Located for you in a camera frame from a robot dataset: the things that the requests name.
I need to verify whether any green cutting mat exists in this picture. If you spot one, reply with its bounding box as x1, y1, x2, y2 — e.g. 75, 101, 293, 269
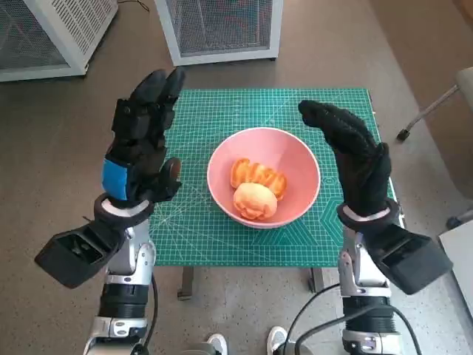
149, 87, 404, 268

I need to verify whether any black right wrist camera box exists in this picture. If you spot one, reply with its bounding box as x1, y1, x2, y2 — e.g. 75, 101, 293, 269
369, 221, 454, 296

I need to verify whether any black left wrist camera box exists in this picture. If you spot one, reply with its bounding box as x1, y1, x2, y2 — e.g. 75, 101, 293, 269
34, 217, 129, 289

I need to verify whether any white shoe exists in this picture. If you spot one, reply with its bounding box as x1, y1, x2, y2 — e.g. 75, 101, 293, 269
266, 325, 291, 355
205, 332, 228, 355

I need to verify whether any white mesh cabinet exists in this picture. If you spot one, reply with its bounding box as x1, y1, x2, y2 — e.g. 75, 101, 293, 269
154, 0, 285, 67

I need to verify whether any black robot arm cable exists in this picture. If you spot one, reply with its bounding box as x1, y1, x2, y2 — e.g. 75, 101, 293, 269
146, 275, 160, 348
295, 314, 413, 355
286, 283, 343, 355

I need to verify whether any grey table leg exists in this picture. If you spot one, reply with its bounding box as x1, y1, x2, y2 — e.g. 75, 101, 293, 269
176, 266, 195, 301
308, 266, 325, 294

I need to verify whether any long toy bread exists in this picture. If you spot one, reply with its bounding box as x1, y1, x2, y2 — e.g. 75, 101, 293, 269
231, 158, 288, 201

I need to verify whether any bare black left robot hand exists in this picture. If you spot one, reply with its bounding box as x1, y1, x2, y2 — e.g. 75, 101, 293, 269
100, 66, 186, 211

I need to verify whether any round toy bread bun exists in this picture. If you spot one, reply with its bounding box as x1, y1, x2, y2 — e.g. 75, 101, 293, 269
232, 181, 278, 220

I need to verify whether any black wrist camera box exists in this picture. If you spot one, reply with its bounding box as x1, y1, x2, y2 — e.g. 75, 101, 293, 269
369, 221, 454, 296
34, 217, 129, 289

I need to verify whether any pink bowl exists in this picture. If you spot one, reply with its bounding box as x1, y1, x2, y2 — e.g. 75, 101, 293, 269
206, 127, 321, 230

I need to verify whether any grey office chair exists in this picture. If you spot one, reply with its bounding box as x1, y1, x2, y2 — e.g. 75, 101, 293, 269
397, 66, 473, 230

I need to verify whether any white board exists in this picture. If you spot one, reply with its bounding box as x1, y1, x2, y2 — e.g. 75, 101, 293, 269
438, 229, 473, 308

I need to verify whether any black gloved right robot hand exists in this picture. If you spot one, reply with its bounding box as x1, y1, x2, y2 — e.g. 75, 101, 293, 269
297, 99, 392, 217

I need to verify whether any white mesh cabinet perforated side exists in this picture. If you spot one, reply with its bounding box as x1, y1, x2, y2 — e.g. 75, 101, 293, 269
0, 0, 120, 82

